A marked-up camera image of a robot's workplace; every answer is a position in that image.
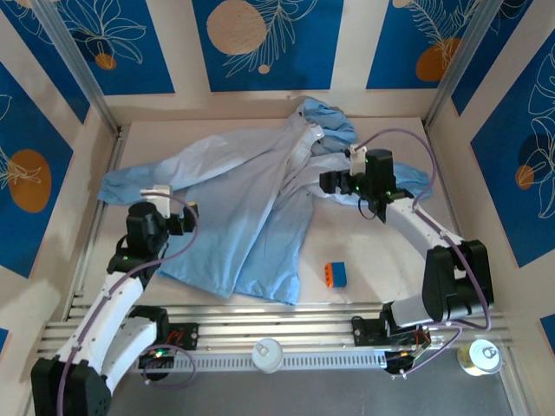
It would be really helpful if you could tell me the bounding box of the light blue zip jacket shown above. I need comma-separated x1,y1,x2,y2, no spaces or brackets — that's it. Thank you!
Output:
97,98,433,307

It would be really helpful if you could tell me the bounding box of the blue orange toy block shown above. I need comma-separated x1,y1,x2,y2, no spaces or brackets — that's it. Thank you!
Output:
323,261,349,289

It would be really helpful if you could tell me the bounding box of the yellow drink can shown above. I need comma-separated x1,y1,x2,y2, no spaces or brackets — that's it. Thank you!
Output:
456,339,504,377

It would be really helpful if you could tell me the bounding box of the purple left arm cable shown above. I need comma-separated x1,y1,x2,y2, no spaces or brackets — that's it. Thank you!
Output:
55,194,201,416

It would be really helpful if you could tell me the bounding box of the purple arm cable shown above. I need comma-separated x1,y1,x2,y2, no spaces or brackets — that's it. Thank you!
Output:
357,127,496,380
55,194,201,416

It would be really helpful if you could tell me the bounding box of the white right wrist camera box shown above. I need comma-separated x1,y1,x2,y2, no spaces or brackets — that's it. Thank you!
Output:
346,145,369,175

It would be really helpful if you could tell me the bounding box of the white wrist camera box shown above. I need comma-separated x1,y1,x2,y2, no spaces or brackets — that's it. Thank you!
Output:
346,145,369,175
139,185,173,218

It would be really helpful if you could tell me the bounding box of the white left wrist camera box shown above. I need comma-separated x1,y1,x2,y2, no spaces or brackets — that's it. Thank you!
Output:
139,185,173,218

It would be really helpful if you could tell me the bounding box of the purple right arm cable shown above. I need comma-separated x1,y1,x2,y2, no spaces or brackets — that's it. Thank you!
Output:
357,127,496,380

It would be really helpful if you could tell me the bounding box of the aluminium table side rail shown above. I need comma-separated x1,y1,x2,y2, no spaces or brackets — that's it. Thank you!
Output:
424,123,485,309
64,123,132,309

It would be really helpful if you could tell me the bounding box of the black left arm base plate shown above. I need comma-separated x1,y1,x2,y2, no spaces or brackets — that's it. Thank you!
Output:
162,322,200,352

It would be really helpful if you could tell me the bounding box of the aluminium rail frame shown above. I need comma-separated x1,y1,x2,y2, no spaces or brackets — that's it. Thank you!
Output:
36,302,519,361

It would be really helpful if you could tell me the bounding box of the aluminium corner post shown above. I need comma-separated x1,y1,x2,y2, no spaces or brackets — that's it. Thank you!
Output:
423,0,506,129
32,0,121,133

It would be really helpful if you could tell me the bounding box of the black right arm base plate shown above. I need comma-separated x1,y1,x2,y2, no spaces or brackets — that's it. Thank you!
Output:
351,317,431,348

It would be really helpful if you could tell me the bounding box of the grey slotted cable duct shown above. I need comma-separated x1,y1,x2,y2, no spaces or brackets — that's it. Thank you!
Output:
108,351,508,373

